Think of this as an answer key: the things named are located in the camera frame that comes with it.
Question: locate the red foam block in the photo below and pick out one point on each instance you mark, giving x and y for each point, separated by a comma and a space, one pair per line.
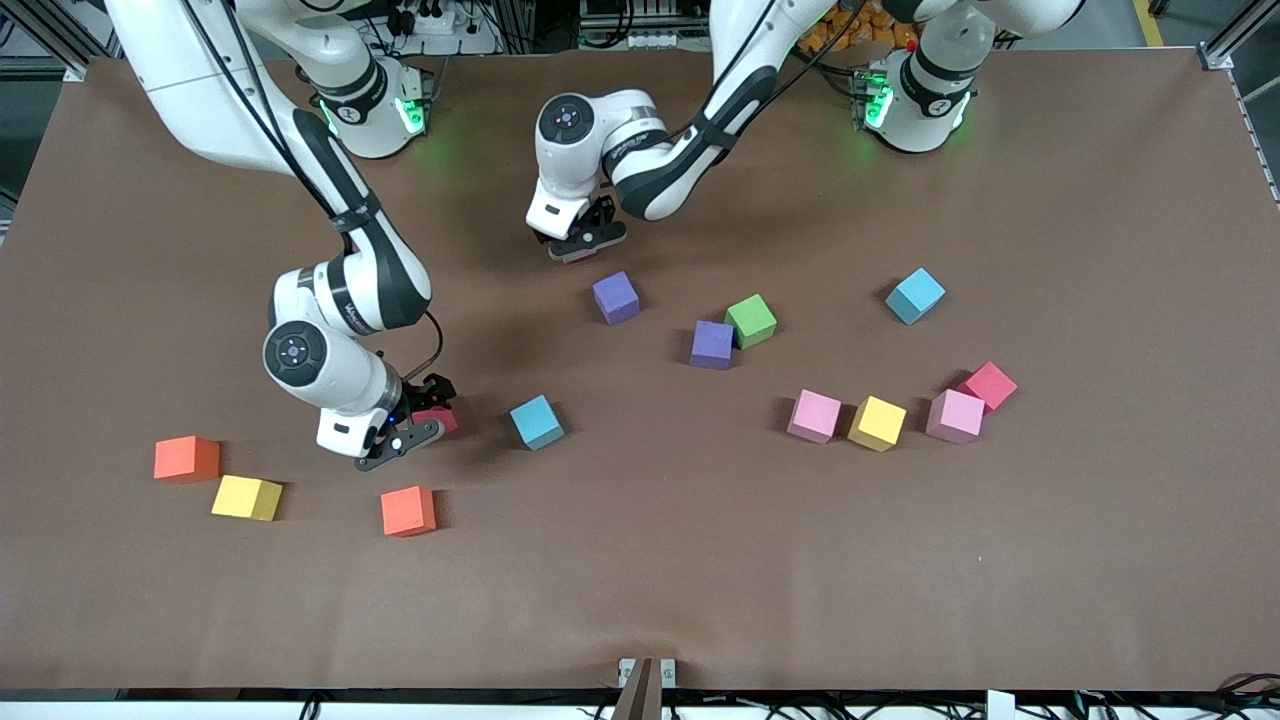
992, 384
440, 422

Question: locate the mauve pink foam block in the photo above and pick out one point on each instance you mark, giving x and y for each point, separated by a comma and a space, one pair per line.
580, 257

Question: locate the purple foam block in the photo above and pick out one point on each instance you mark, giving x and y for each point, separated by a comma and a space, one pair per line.
616, 298
712, 345

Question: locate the orange foam block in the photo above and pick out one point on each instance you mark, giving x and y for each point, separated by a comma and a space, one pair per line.
186, 459
408, 511

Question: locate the green foam block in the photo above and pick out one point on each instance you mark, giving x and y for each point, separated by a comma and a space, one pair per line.
750, 321

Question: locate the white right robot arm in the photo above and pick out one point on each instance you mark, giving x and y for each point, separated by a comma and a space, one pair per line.
330, 375

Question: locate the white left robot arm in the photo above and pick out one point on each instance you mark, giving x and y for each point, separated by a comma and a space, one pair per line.
585, 150

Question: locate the blue foam block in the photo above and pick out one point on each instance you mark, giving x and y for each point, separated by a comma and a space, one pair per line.
537, 422
915, 296

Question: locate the yellow foam block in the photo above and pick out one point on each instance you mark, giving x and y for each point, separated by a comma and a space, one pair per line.
877, 423
247, 497

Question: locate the white electronics box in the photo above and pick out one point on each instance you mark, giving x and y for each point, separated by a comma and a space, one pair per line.
630, 38

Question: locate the white power strip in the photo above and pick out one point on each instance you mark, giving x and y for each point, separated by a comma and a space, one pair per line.
440, 22

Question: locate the large table cover sheet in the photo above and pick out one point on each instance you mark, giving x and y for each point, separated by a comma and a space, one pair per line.
640, 580

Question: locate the bag of orange items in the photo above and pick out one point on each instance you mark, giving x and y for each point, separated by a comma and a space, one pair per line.
880, 20

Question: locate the metal edge bracket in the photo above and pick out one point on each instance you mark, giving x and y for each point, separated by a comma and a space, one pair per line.
668, 672

